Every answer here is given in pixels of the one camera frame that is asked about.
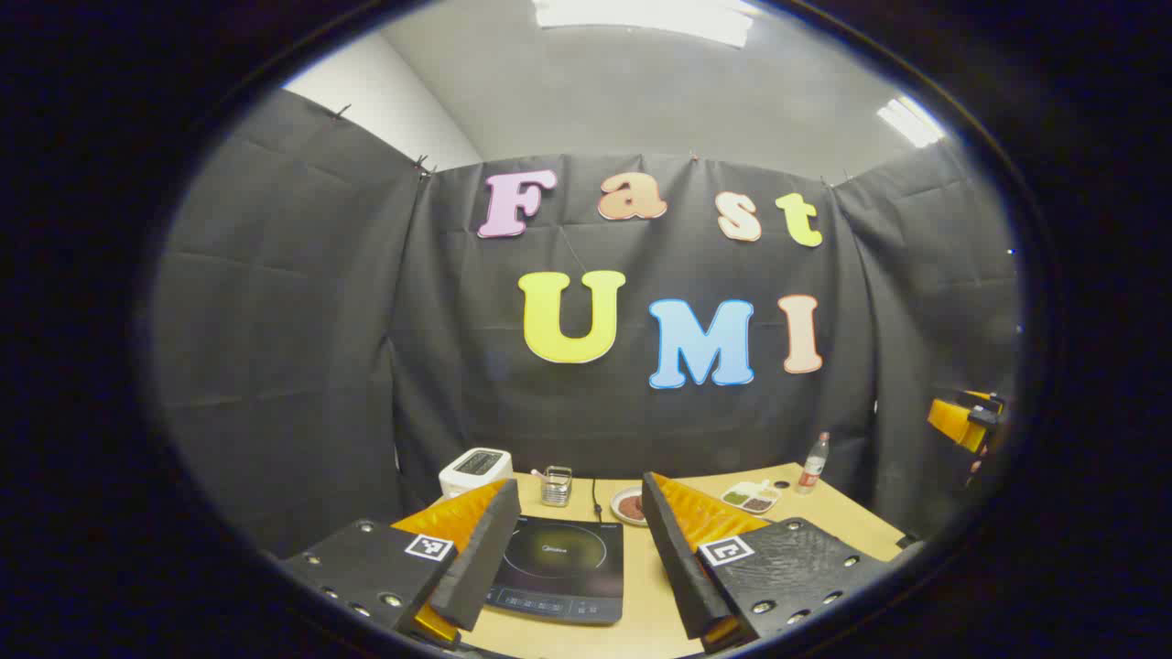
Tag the white round plate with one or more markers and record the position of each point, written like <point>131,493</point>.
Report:
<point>617,514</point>

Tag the long ceiling light panel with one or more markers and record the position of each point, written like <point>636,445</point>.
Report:
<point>641,18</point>

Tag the pile of dark red beans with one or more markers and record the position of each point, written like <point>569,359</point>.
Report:
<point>757,504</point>

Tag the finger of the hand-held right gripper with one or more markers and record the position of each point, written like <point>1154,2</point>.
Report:
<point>952,419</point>

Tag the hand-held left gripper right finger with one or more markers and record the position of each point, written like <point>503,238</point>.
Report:
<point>673,558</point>

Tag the small ceiling light panel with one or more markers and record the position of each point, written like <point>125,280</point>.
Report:
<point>909,122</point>

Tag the water bottle with red label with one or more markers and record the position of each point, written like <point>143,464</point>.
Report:
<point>811,467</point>

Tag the white toaster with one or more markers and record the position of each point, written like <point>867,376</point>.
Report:
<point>474,469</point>

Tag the black induction cooktop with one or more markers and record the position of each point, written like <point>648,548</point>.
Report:
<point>558,567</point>

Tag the white divided dish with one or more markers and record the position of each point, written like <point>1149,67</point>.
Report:
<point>774,495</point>

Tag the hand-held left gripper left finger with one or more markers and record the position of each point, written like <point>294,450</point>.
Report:
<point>481,558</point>

